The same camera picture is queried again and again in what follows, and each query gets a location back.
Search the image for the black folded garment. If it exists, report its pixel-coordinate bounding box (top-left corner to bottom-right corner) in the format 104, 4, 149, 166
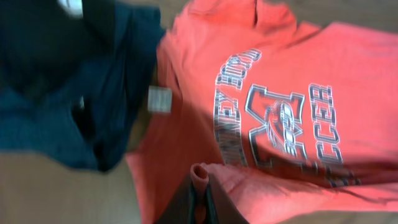
1, 0, 116, 96

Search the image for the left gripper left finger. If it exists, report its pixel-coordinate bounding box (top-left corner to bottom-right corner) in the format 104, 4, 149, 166
154, 175, 196, 224

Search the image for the orange-red soccer t-shirt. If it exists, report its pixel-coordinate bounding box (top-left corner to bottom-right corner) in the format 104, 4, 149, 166
126, 0, 397, 223

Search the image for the navy blue folded garment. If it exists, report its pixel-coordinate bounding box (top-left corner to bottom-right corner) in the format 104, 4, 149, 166
1, 1, 164, 172

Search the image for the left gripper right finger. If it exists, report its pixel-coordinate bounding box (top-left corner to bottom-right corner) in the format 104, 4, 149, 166
205, 174, 248, 224

